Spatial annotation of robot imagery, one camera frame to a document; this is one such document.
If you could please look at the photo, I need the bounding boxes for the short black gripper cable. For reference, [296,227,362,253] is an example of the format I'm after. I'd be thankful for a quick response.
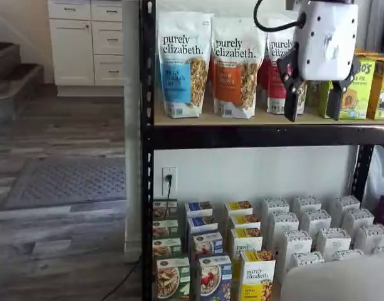
[253,0,305,32]

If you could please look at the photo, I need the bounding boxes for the green Bobo's snack box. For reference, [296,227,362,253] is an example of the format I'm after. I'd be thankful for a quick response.
[305,80,321,109]

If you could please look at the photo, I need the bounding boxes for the wooden shelf board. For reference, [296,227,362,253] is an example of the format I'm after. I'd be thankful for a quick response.
[153,105,384,127]

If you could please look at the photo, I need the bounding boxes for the white drawer cabinet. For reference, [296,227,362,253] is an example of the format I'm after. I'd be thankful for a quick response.
[48,0,123,97]

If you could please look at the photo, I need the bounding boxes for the white plastic bag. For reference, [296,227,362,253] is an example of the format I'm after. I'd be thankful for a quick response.
[363,145,384,220]

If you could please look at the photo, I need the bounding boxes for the grey door mat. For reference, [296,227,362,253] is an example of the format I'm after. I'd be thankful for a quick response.
[3,157,127,210]

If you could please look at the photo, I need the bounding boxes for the thin black floor cable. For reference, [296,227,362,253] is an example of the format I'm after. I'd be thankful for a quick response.
[100,250,143,301]

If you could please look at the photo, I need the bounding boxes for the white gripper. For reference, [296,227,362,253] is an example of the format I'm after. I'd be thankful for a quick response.
[276,0,361,122]

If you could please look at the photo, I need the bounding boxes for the orange purely elizabeth granola bag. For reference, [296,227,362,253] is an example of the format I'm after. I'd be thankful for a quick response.
[210,17,267,120]

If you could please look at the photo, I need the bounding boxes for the yellow Bobo's snack box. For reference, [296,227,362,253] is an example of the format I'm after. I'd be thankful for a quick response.
[366,58,384,120]

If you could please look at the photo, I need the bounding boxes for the wooden staircase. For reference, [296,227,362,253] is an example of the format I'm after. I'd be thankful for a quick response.
[0,21,44,104]

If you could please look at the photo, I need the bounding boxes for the black metal shelf frame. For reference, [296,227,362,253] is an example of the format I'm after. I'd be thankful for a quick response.
[140,0,384,301]

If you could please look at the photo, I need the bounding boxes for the blue purely elizabeth granola bag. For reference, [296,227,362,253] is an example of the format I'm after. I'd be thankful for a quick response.
[157,11,215,119]

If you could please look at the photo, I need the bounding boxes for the green apple cinnamon oatmeal box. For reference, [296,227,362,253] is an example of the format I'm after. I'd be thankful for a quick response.
[153,238,182,261]
[153,219,179,241]
[153,199,179,220]
[156,256,191,301]

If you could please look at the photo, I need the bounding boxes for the red purely elizabeth granola bag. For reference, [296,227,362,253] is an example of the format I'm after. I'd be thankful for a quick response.
[266,18,307,114]
[257,59,269,107]

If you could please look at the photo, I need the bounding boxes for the blue white Nature's Path box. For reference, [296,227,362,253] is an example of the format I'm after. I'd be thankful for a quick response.
[191,231,224,261]
[197,254,232,301]

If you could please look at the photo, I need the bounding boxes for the green Bobo's apple pie box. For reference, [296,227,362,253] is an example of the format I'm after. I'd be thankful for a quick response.
[319,53,376,120]

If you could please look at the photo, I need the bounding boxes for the white wall outlet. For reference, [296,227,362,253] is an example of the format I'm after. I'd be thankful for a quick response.
[162,167,177,196]

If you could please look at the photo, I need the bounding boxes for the yellow purely elizabeth box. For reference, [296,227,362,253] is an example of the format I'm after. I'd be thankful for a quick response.
[224,201,254,219]
[239,250,276,301]
[231,228,263,256]
[228,214,261,233]

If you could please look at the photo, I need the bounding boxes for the black power cord plug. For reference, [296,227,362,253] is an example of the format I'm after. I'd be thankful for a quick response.
[164,173,174,201]

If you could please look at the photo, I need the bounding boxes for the blue-top purely elizabeth box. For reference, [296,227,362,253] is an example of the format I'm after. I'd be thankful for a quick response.
[184,201,214,220]
[187,215,218,239]

